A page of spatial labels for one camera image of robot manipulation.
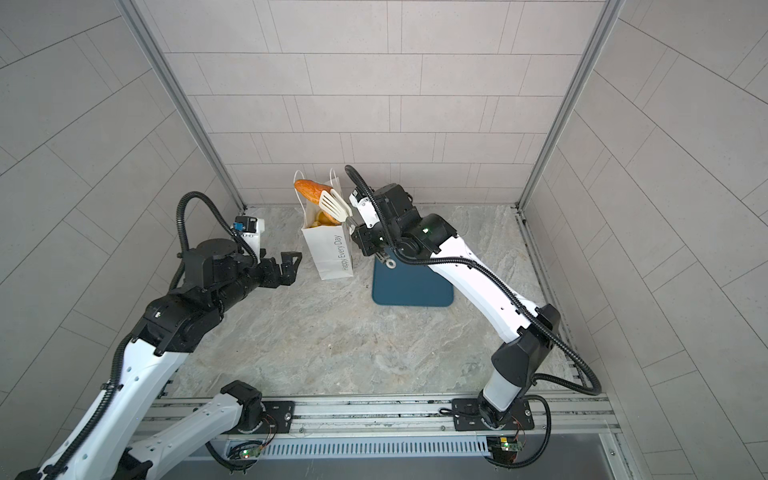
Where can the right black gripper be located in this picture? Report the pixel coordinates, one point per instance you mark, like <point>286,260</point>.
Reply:
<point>366,243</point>

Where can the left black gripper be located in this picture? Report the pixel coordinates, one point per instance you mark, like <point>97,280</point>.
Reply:
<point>287,276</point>

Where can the small striped bun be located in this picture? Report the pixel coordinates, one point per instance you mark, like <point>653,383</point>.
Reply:
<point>323,219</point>

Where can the reddish brown croissant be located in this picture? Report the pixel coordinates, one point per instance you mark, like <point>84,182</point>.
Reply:
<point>311,190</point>

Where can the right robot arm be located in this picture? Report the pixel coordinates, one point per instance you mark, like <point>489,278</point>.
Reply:
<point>391,223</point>

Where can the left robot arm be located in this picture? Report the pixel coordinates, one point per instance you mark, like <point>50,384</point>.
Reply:
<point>170,329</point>

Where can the white paper bag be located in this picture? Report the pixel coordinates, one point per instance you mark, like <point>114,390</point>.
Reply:
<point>328,245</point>

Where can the blue rectangular tray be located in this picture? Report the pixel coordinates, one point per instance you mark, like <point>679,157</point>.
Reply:
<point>398,284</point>

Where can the left circuit board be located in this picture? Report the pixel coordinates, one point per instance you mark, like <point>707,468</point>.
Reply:
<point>244,452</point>

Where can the circuit board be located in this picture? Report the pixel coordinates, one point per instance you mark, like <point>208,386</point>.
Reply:
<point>244,452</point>
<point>504,450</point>

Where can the right circuit board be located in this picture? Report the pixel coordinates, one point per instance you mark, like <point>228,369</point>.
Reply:
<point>504,450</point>

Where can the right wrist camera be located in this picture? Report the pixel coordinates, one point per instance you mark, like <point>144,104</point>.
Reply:
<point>364,213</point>

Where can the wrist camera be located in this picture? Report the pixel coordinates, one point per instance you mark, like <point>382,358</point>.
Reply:
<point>364,213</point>
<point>250,229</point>

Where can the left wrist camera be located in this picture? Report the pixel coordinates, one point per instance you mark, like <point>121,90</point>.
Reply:
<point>250,229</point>

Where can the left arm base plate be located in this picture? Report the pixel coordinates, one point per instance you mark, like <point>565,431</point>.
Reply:
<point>269,417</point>

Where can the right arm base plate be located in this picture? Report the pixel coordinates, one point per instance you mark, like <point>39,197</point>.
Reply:
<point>476,414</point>

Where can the aluminium rail frame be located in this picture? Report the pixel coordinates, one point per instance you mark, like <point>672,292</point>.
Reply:
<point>412,426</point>

